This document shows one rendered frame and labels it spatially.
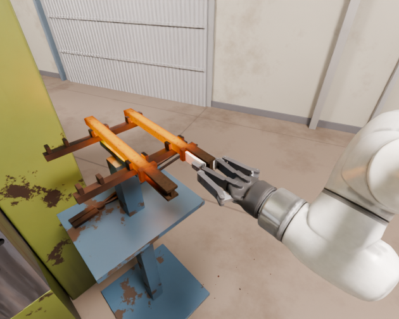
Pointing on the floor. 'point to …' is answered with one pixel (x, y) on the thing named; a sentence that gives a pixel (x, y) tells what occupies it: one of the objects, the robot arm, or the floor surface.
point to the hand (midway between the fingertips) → (199, 159)
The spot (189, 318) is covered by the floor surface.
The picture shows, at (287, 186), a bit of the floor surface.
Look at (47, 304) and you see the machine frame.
